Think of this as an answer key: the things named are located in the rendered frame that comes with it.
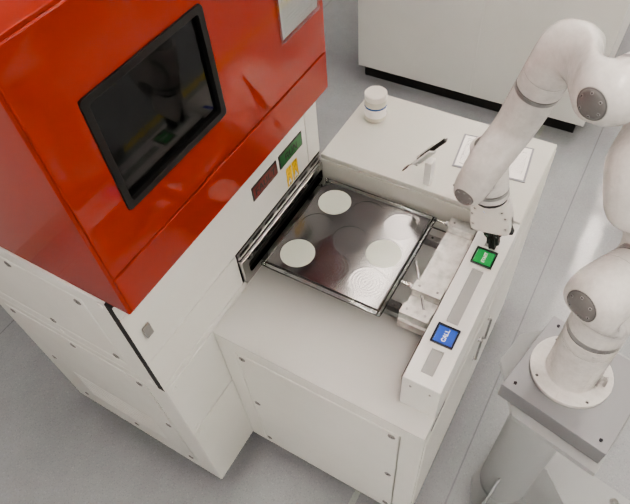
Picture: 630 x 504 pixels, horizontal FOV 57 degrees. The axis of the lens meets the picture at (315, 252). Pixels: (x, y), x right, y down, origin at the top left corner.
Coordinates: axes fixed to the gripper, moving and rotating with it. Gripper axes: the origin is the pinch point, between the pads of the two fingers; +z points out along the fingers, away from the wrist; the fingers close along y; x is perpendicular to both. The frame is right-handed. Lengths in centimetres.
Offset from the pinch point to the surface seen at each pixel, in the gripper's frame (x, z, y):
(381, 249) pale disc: -10.1, 2.4, -28.2
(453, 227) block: 5.6, 4.7, -13.6
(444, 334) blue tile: -30.8, 1.5, -0.9
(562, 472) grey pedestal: -8, 104, 25
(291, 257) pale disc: -24, -2, -49
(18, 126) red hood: -70, -82, -37
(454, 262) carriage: -3.7, 8.3, -9.8
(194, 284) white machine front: -51, -18, -56
